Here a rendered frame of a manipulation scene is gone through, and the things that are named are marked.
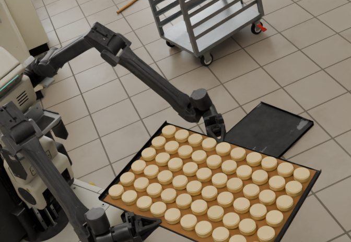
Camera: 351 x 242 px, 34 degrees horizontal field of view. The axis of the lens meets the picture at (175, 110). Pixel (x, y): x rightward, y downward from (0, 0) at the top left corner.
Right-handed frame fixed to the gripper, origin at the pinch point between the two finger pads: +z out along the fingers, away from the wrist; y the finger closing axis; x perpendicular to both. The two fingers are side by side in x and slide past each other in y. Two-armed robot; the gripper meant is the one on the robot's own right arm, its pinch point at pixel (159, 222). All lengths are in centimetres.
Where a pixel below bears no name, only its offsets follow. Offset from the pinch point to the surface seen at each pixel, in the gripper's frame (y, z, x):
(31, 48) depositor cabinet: -107, -83, 316
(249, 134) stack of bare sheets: -101, 55, 132
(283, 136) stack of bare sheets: -99, 72, 121
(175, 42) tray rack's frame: -93, 32, 241
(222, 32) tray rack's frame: -92, 66, 233
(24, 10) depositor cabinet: -74, -76, 319
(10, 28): -50, -76, 250
